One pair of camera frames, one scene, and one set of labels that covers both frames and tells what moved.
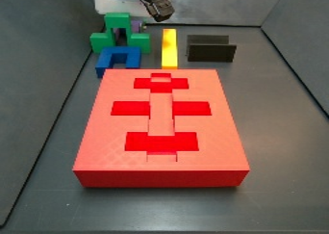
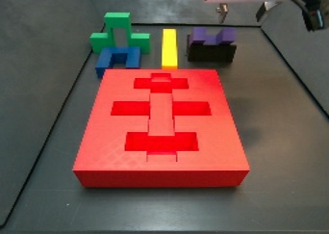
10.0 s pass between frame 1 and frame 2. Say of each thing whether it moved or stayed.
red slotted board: stayed
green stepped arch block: stayed
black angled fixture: stayed
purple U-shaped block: moved
